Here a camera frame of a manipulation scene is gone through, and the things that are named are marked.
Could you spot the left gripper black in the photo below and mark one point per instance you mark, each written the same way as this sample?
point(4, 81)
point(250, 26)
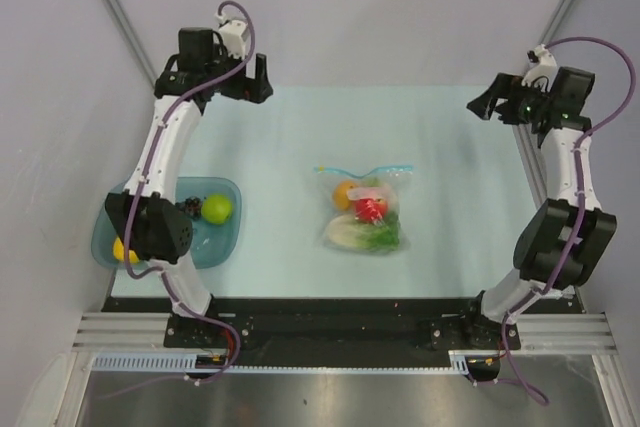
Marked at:
point(256, 90)

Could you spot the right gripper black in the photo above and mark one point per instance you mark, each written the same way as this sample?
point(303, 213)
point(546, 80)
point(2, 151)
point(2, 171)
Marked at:
point(506, 87)

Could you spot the orange fruit toy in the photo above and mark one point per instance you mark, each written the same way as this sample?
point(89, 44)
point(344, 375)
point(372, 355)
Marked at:
point(340, 195)

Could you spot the red apple toy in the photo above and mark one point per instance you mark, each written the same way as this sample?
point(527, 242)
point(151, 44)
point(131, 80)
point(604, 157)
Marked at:
point(371, 210)

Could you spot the clear zip top bag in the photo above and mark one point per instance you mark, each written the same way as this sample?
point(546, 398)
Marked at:
point(397, 175)

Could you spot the green lettuce toy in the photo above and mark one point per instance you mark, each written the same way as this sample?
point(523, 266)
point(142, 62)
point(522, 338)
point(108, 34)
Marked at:
point(385, 236)

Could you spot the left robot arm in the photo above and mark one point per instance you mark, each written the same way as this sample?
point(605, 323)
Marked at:
point(144, 214)

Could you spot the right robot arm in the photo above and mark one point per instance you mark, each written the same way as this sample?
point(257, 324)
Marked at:
point(563, 242)

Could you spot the green apple toy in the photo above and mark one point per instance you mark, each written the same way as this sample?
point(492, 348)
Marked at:
point(217, 209)

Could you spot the black grape bunch toy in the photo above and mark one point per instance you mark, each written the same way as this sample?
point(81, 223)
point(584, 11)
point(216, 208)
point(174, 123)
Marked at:
point(191, 207)

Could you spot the yellow lemon toy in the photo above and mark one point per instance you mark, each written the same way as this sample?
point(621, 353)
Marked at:
point(119, 252)

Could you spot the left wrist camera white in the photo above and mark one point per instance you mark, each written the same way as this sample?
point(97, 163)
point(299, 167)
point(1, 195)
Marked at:
point(235, 35)

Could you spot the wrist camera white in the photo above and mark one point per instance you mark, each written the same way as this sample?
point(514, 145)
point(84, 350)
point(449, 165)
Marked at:
point(543, 67)
point(235, 35)

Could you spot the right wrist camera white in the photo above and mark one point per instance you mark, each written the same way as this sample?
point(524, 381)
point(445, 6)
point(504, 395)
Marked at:
point(543, 67)

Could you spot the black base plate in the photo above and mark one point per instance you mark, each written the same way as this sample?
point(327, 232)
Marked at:
point(317, 333)

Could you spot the aluminium frame rail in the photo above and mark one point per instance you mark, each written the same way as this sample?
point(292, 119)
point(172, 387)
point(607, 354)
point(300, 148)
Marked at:
point(571, 334)

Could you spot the white cable duct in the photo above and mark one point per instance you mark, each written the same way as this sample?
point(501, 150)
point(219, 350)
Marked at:
point(176, 363)

